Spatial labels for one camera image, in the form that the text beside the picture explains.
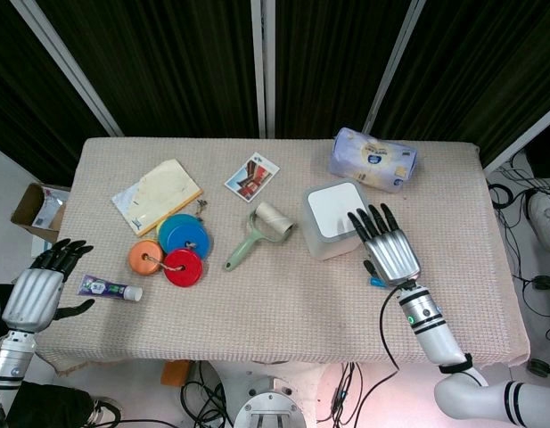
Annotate purple toothpaste tube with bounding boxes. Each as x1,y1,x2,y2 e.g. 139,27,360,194
76,274,144,300

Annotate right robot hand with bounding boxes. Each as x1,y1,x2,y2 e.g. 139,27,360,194
347,203,423,287

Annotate purple tissue pack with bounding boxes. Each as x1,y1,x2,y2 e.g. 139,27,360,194
328,127,419,194

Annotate green lint roller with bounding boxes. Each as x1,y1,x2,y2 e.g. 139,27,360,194
224,201,296,272

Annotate brown cardboard box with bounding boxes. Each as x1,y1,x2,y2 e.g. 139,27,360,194
10,182,71,244

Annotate white square box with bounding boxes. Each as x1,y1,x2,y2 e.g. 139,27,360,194
301,178,374,261

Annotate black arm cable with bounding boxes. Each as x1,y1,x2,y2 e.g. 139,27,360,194
379,287,401,372

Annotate red round disc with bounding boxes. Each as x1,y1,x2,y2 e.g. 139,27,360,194
163,248,205,288

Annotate beige woven tablecloth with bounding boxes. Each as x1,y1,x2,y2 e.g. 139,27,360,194
33,136,531,376

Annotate blue round disc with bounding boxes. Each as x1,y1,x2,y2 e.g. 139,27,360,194
159,213,212,262

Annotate cream yellow-edged notebook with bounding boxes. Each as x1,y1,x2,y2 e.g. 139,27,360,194
111,159,203,237

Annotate photo postcard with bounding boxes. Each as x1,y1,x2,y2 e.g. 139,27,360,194
224,152,281,203

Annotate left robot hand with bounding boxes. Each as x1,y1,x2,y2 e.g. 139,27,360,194
1,238,96,334

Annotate orange box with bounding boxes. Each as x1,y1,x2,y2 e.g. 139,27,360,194
160,360,191,388

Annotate white sneaker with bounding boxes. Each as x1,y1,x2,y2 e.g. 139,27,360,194
527,192,550,251

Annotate orange round disc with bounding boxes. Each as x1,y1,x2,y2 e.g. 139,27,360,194
127,241,163,274

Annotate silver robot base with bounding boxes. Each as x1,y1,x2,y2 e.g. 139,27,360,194
233,376,306,428

